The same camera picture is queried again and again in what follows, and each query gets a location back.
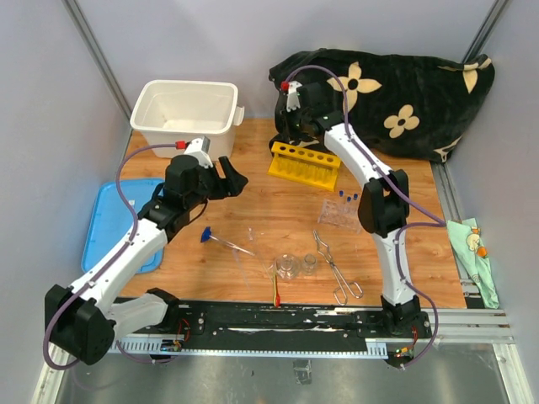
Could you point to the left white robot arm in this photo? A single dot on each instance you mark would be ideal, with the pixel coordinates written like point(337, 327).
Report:
point(85, 319)

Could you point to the blue plastic lid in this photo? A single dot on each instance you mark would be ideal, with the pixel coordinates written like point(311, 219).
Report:
point(111, 219)

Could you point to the small glass beaker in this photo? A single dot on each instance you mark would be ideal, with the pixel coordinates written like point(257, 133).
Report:
point(309, 264)

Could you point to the white plastic bin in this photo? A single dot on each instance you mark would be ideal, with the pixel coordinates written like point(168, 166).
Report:
point(181, 110)

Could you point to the metal crucible tongs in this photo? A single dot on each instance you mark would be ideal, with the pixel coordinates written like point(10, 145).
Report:
point(344, 288)

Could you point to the green cartoon cloth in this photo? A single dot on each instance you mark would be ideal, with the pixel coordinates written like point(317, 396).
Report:
point(466, 241)

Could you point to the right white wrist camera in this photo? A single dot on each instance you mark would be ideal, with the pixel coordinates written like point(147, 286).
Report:
point(290, 90)

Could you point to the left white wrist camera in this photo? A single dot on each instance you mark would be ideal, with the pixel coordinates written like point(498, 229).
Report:
point(199, 149)

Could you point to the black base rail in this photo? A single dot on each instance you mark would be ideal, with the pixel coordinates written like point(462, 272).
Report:
point(257, 328)

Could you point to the clear plastic pipette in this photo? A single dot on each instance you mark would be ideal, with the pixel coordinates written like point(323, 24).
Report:
point(235, 254)

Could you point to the glass conical flask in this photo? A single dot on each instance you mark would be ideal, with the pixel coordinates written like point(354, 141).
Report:
point(287, 266)

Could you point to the black floral blanket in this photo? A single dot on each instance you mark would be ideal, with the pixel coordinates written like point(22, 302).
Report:
point(414, 107)

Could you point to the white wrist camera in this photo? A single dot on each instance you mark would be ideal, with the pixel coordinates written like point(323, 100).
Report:
point(290, 90)
point(199, 149)

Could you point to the clear plastic tube rack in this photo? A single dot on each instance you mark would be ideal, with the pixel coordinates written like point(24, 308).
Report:
point(333, 214)

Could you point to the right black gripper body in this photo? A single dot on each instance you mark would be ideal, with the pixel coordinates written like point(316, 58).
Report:
point(295, 121)

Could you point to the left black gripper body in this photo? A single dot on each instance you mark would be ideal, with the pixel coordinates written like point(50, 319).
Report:
point(212, 186)

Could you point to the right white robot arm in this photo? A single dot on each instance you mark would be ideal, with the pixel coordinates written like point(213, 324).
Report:
point(384, 204)

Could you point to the yellow test tube rack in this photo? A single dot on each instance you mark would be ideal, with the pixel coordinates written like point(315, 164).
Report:
point(301, 165)

